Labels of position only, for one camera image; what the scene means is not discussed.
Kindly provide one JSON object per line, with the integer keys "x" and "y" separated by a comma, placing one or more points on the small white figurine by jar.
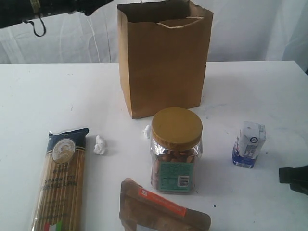
{"x": 147, "y": 131}

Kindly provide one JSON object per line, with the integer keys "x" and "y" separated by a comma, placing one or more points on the white blue milk carton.
{"x": 248, "y": 145}

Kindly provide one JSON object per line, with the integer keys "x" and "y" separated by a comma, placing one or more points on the brown kraft pouch orange stripe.
{"x": 143, "y": 210}

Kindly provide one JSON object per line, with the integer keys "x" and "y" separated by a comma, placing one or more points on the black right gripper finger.
{"x": 296, "y": 177}

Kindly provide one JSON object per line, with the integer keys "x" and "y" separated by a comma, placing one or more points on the spaghetti packet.
{"x": 58, "y": 206}

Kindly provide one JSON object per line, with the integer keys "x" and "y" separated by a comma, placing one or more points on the white backdrop curtain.
{"x": 242, "y": 30}

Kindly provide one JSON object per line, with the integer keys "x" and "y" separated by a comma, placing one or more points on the almond jar yellow lid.
{"x": 176, "y": 147}

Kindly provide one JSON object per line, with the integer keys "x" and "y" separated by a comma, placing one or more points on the small white figurine by packet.
{"x": 100, "y": 146}

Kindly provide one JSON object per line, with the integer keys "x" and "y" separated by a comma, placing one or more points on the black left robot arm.
{"x": 13, "y": 12}

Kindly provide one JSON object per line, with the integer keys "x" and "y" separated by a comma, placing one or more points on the brown paper bag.
{"x": 163, "y": 49}

